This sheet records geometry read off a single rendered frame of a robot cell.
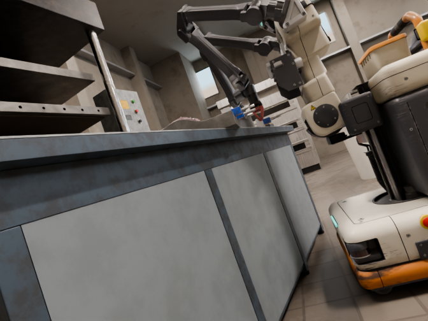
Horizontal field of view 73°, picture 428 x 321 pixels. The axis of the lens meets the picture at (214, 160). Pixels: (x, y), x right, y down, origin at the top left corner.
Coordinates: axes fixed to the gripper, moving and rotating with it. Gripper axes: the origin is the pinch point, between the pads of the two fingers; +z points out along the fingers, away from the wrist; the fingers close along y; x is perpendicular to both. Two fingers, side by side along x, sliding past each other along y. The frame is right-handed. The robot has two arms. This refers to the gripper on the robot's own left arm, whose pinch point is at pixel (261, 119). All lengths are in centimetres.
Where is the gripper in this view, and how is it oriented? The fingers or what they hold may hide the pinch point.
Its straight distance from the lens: 161.2
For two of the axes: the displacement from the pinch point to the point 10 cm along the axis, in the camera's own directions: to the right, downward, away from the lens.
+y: -2.5, 0.5, -9.7
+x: 9.1, -3.4, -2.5
